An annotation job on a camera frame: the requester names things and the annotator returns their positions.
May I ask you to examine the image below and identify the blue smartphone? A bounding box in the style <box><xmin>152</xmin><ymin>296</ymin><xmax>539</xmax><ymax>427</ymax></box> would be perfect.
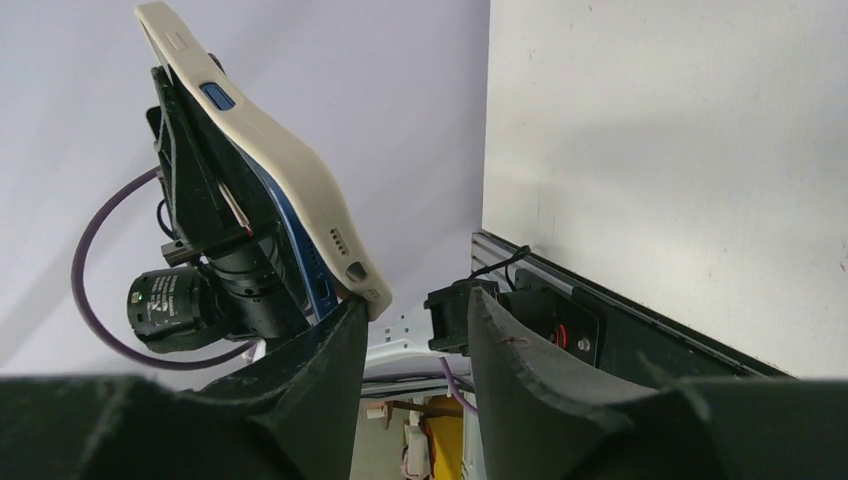
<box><xmin>240</xmin><ymin>151</ymin><xmax>339</xmax><ymax>324</ymax></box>

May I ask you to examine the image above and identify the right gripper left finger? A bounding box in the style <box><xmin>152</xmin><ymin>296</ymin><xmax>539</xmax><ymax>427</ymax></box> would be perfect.
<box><xmin>1</xmin><ymin>297</ymin><xmax>368</xmax><ymax>479</ymax></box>

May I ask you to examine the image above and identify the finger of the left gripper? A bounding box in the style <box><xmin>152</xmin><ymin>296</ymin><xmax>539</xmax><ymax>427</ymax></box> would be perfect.
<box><xmin>146</xmin><ymin>67</ymin><xmax>279</xmax><ymax>265</ymax></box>

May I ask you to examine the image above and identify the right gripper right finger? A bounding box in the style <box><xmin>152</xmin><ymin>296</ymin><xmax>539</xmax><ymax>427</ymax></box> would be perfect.
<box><xmin>469</xmin><ymin>288</ymin><xmax>847</xmax><ymax>479</ymax></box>

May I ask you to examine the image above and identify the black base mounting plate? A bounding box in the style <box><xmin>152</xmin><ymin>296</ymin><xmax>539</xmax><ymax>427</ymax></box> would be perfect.
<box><xmin>423</xmin><ymin>231</ymin><xmax>790</xmax><ymax>392</ymax></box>

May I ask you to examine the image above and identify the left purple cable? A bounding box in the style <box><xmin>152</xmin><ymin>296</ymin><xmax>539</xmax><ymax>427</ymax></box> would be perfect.
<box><xmin>70</xmin><ymin>165</ymin><xmax>260</xmax><ymax>372</ymax></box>

